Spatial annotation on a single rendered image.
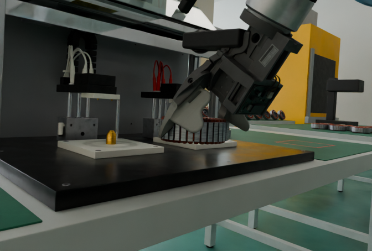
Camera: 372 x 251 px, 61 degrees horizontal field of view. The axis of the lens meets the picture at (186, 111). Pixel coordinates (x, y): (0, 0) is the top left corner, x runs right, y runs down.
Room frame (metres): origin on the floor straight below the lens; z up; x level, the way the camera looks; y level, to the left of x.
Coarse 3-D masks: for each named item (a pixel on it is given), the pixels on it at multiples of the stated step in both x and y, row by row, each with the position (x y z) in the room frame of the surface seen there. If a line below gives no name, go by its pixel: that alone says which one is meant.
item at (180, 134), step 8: (160, 120) 0.47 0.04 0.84; (208, 120) 0.45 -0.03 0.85; (216, 120) 0.46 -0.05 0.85; (224, 120) 0.48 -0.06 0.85; (176, 128) 0.45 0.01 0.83; (208, 128) 0.45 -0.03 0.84; (216, 128) 0.45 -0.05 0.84; (224, 128) 0.46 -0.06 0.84; (168, 136) 0.46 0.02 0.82; (176, 136) 0.45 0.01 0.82; (184, 136) 0.44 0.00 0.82; (192, 136) 0.44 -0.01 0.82; (200, 136) 0.45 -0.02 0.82; (208, 136) 0.45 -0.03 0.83; (216, 136) 0.45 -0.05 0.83; (224, 136) 0.46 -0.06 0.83
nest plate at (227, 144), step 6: (156, 138) 0.79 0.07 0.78; (174, 144) 0.74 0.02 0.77; (180, 144) 0.72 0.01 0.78; (186, 144) 0.71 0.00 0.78; (192, 144) 0.70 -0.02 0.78; (198, 144) 0.70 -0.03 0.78; (204, 144) 0.71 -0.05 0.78; (210, 144) 0.72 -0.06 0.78; (216, 144) 0.74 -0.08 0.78; (222, 144) 0.75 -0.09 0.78; (228, 144) 0.77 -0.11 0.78; (234, 144) 0.79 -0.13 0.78
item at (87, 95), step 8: (80, 80) 0.66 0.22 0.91; (88, 80) 0.64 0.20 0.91; (96, 80) 0.65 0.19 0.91; (104, 80) 0.66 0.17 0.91; (112, 80) 0.67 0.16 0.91; (56, 88) 0.73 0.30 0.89; (64, 88) 0.70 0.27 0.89; (72, 88) 0.68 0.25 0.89; (80, 88) 0.65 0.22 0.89; (88, 88) 0.63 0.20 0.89; (96, 88) 0.65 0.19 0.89; (104, 88) 0.66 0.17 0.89; (112, 88) 0.67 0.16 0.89; (72, 96) 0.71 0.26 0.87; (80, 96) 0.73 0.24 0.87; (88, 96) 0.64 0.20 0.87; (96, 96) 0.62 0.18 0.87; (104, 96) 0.64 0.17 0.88; (112, 96) 0.65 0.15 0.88; (80, 104) 0.73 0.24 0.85; (88, 104) 0.74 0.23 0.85; (80, 112) 0.73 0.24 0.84; (88, 112) 0.74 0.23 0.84
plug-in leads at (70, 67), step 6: (72, 48) 0.70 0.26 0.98; (78, 48) 0.74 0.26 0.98; (72, 54) 0.70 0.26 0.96; (78, 54) 0.73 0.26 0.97; (84, 54) 0.74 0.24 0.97; (72, 60) 0.69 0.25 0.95; (90, 60) 0.73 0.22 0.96; (66, 66) 0.73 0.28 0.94; (72, 66) 0.69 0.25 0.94; (84, 66) 0.71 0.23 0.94; (90, 66) 0.73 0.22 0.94; (66, 72) 0.74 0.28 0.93; (72, 72) 0.69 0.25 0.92; (84, 72) 0.71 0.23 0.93; (90, 72) 0.72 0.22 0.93; (60, 78) 0.74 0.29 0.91; (66, 78) 0.73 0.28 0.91; (72, 78) 0.69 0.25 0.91; (60, 84) 0.73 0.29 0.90; (66, 84) 0.73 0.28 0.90; (72, 84) 0.69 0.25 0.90
